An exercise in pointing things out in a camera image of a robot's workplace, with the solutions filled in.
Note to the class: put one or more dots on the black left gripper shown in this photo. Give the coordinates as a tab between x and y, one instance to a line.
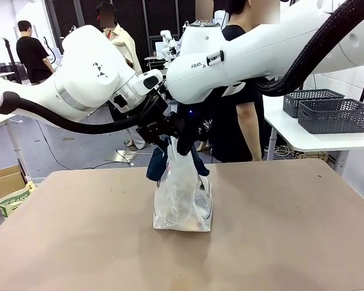
154	128

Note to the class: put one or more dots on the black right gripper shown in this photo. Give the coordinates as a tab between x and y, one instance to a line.
183	121

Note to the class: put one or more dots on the dark grey plastic basket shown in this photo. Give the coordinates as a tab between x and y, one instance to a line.
291	100
336	116

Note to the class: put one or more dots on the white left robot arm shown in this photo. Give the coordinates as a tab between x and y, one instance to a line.
85	75

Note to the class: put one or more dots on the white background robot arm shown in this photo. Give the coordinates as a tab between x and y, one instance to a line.
165	34

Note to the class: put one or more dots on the person's left forearm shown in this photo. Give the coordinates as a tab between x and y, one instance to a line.
247	127

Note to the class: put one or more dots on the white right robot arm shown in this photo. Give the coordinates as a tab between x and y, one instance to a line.
245	54

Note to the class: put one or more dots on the person's left hand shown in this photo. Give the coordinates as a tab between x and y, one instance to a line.
257	157

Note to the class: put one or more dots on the silver floor plate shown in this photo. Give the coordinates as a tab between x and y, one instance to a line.
126	156

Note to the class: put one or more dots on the person in black T-shirt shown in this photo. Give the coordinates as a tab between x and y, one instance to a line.
230	130

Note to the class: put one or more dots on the beige packaged food item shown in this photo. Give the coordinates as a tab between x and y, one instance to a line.
197	225

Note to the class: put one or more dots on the figure in beige jacket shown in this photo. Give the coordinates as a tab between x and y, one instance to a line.
126	45

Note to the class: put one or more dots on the white table with baskets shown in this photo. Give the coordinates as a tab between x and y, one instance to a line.
306	142

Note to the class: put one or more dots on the person in blue shirt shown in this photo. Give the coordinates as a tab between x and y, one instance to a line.
204	9

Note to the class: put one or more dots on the man in black shirt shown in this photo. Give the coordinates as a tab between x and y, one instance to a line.
33	54

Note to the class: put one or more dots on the green white carton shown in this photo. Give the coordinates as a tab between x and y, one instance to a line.
13	201

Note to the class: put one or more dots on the white side table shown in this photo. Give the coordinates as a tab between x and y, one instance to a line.
0	124

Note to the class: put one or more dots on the brown cardboard box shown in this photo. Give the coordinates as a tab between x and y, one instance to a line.
3	185

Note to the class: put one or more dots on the black tripod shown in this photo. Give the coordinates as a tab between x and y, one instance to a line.
8	50

